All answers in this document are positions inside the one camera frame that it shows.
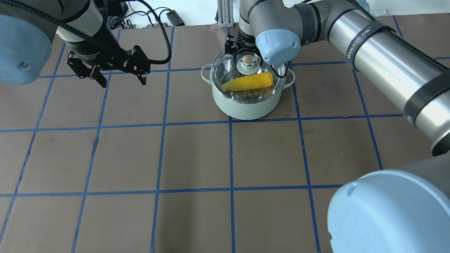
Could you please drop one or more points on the pale green cooking pot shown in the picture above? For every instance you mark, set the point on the pale green cooking pot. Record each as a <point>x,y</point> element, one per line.
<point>246,111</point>

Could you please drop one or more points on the yellow corn cob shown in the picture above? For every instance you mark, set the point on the yellow corn cob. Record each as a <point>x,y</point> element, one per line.
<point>249,82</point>

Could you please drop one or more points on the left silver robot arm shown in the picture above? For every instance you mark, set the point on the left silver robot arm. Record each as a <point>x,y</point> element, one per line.
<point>28,28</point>

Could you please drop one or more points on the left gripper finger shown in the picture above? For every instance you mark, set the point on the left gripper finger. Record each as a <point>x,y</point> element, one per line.
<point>142,77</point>
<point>99,78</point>

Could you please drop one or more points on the aluminium frame post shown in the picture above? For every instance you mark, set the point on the aluminium frame post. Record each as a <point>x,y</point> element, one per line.
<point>225,18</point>

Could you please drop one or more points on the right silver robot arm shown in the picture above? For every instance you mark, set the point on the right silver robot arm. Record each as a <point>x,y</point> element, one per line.
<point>283,174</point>

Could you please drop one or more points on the glass pot lid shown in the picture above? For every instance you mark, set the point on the glass pot lid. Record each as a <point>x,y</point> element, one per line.
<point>225,68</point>

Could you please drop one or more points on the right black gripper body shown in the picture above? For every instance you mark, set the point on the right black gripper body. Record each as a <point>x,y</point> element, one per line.
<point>246,42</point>

